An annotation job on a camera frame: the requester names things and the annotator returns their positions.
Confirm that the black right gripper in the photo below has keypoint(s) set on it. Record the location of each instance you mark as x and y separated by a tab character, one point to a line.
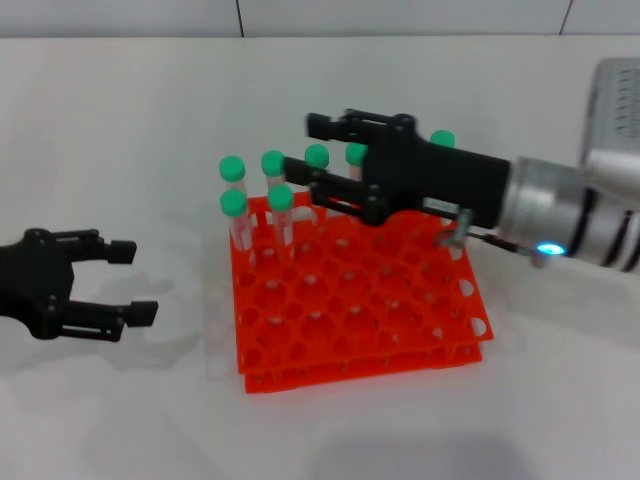
440	175

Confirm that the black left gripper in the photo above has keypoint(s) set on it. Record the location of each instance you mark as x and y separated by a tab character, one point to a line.
30	285

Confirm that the green capped clear test tube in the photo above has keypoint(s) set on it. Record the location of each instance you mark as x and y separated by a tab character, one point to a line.
233	202
355	154
280	197
272	162
232	168
317	156
442	137

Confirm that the orange test tube rack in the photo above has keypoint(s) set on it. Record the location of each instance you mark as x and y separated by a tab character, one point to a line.
360	310

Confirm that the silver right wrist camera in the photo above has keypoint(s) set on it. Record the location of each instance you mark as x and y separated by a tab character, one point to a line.
615	115

